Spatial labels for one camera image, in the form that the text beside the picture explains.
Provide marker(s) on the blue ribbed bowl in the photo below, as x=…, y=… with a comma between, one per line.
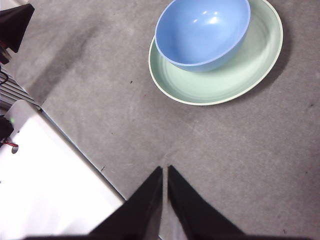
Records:
x=200, y=37

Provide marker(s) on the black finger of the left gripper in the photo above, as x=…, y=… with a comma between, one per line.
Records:
x=15, y=25

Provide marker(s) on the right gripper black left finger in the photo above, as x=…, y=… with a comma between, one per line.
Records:
x=140, y=217

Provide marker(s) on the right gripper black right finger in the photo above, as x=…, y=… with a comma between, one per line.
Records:
x=195, y=217

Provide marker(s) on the grey slatted panel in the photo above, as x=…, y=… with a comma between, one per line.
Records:
x=15, y=93

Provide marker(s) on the green shallow plate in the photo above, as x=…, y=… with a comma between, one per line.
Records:
x=212, y=87

